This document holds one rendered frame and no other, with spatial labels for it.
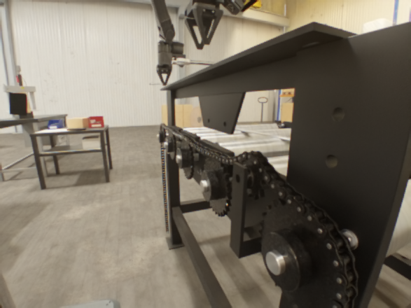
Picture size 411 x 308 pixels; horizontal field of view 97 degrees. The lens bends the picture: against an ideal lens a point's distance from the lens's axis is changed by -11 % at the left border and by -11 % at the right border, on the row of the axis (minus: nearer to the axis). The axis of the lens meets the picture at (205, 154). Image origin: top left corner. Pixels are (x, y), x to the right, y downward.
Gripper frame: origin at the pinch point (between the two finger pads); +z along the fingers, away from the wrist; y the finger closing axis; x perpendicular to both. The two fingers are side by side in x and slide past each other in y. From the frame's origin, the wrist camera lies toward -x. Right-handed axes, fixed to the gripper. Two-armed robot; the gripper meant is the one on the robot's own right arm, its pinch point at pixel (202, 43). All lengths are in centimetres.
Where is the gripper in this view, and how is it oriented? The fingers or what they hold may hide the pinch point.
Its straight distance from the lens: 54.0
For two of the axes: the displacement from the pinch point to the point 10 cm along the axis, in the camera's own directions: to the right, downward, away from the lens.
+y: -3.5, -2.3, 9.1
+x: -9.4, 0.9, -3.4
